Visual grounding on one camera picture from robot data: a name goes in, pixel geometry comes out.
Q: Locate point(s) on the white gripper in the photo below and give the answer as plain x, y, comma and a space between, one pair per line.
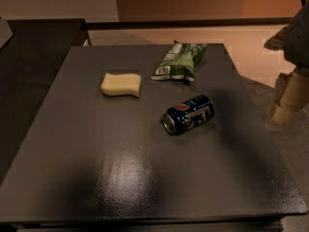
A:
298, 42

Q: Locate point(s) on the blue pepsi can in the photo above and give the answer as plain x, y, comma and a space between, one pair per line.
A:
188, 115

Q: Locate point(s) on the green chip bag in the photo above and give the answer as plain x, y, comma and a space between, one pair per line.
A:
180, 61

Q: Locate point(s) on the yellow sponge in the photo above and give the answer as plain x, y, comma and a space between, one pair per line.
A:
126, 84

